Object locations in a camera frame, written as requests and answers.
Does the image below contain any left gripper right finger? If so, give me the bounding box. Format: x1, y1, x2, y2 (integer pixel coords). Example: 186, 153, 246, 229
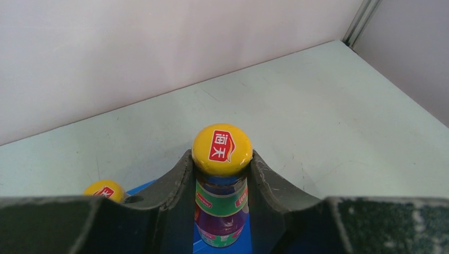
247, 152, 448, 253

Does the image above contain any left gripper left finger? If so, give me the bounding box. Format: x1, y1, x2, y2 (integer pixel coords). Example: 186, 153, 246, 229
1, 150, 195, 253

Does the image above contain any red sauce bottle yellow cap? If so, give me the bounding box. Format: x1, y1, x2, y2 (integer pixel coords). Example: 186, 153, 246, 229
191, 123, 253, 248

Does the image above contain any blue compartment tray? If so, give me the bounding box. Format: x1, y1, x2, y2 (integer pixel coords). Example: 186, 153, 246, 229
126, 179, 253, 254

